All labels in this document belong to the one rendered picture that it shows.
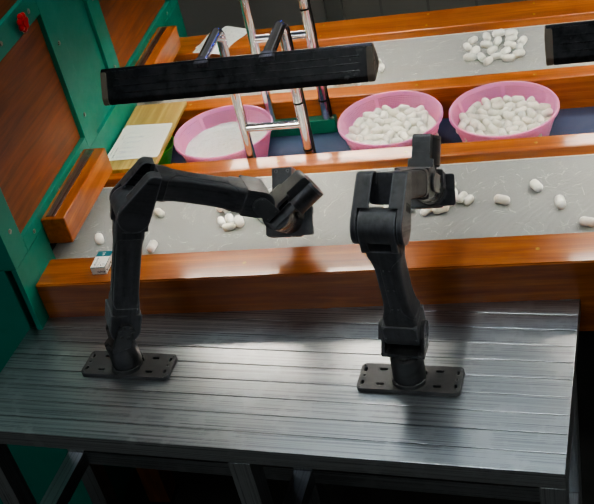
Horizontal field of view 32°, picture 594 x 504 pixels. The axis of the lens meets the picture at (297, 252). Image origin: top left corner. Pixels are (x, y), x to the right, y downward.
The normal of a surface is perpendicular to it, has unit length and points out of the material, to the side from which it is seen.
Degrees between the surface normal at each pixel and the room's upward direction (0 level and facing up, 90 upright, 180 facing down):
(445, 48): 0
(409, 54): 0
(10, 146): 90
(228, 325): 0
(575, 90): 90
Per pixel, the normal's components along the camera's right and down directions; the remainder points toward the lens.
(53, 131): 0.97, -0.05
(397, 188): -0.32, -0.33
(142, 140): -0.19, -0.79
